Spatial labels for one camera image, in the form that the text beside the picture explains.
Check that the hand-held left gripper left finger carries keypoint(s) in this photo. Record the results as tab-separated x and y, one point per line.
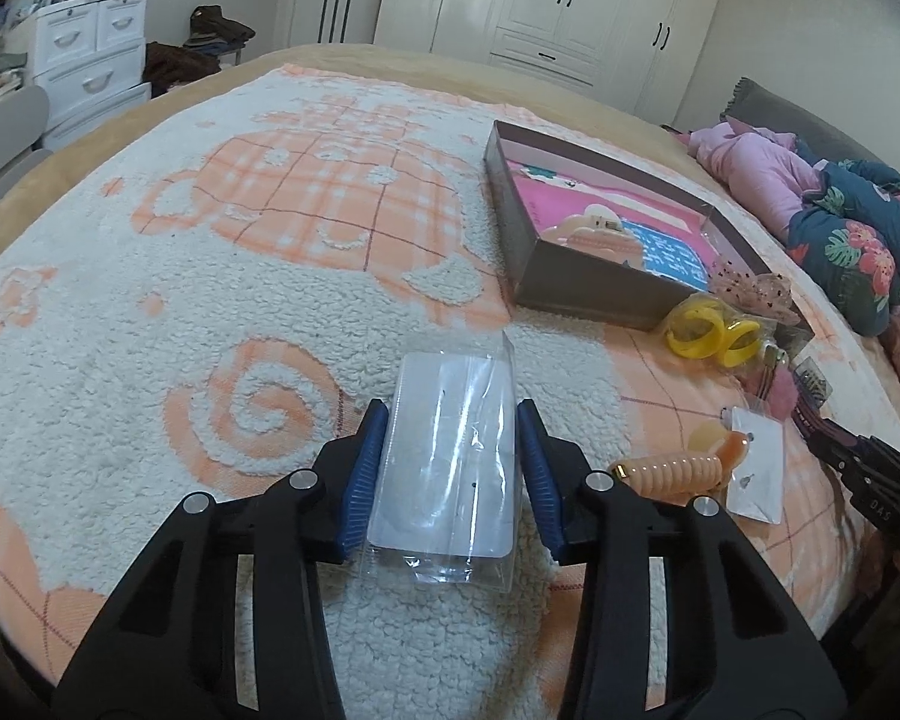
360	487

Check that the clear packet with white card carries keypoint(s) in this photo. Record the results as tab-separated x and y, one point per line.
450	465

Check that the dark folded clothes pile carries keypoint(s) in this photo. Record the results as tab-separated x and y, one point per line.
221	26

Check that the grey quilted pillow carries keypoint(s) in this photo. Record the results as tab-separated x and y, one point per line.
787	112

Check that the pink jacket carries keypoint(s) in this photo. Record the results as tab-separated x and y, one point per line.
757	172

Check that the stack of books and papers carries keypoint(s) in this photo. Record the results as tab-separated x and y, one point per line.
0	67

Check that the white wardrobe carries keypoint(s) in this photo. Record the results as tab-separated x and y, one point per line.
570	7

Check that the orange and white fleece blanket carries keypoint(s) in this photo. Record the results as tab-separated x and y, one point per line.
195	315

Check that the brown clothes heap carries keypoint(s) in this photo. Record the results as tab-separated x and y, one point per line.
176	67

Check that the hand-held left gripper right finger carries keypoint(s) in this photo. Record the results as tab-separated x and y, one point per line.
544	487

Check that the beige hair claw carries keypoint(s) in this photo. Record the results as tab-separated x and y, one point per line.
592	229

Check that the pink printed sheet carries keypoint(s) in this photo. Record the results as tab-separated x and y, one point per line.
570	195

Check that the white drawer cabinet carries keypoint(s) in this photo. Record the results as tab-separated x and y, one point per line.
82	52

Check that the yellow rings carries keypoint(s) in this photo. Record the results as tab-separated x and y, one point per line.
709	330

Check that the dark hairpin packet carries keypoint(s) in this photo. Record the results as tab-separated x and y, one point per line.
810	382

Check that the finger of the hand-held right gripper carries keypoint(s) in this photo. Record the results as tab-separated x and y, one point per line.
877	499

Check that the small earring card packet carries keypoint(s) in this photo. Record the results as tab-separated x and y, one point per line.
754	465

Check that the beige bedspread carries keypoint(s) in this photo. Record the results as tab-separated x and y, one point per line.
420	60

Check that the brown cardboard box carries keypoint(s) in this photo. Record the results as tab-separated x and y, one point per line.
570	289

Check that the grey chair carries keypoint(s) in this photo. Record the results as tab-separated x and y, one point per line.
4	135

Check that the blue floral quilt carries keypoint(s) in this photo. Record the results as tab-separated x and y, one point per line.
862	240

